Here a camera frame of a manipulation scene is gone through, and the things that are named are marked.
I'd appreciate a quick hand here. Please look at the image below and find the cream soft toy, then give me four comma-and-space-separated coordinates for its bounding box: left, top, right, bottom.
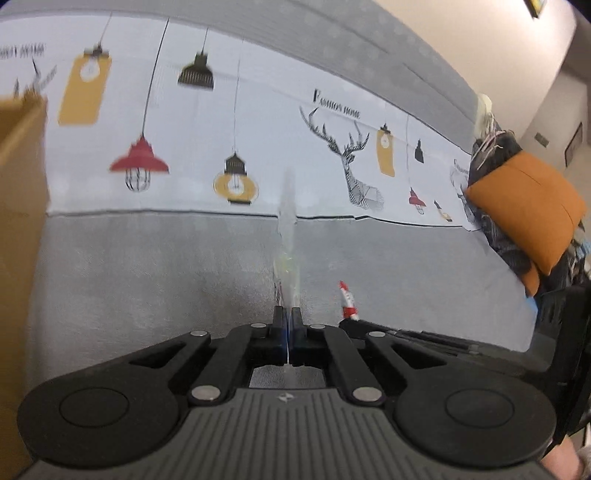
477, 93, 497, 141

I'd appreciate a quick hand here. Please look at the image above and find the grey printed bed sheet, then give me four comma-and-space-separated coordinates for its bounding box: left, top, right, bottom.
0, 0, 540, 370

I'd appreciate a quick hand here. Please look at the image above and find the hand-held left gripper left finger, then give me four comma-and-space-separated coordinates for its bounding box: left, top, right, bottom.
113, 306, 288, 408

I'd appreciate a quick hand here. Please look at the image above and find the dark wall picture frame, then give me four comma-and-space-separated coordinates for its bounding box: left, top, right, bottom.
564, 121, 584, 168

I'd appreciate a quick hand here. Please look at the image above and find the person's right forearm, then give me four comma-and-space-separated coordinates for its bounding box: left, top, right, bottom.
541, 436, 591, 480

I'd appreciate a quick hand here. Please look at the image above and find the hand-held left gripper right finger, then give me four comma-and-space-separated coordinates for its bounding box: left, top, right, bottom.
290, 307, 463, 407

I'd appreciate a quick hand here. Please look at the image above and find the brown cardboard box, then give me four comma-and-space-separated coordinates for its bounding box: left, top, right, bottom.
0, 91, 51, 478

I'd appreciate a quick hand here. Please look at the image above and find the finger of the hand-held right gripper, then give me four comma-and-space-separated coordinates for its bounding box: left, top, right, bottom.
339, 318, 529, 357

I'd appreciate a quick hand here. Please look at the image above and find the orange pillow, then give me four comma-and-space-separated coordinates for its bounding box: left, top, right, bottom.
465, 150, 588, 297

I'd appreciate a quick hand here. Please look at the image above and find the red and white snack stick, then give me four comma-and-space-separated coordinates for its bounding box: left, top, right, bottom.
338, 280, 360, 322

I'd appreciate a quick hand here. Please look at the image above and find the clear plastic snack packet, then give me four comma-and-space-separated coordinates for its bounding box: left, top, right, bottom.
271, 168, 302, 311

